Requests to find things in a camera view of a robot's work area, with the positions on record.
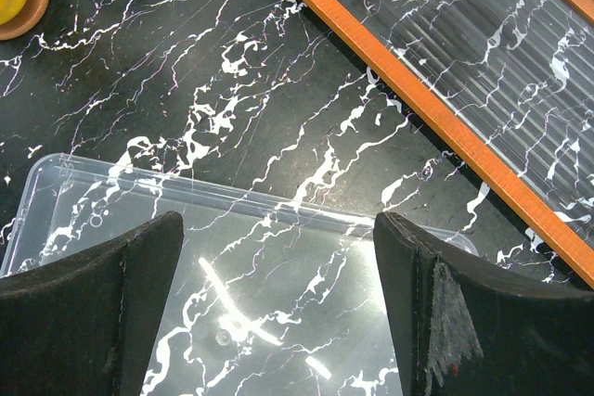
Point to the wooden shelf rack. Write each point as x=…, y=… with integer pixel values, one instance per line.
x=508, y=84

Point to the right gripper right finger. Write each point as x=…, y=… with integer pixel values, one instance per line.
x=461, y=325

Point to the light wooden coaster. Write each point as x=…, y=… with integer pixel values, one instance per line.
x=28, y=17

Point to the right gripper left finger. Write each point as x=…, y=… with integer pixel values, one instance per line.
x=86, y=324

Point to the clear plastic tray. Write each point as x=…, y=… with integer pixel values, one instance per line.
x=271, y=296

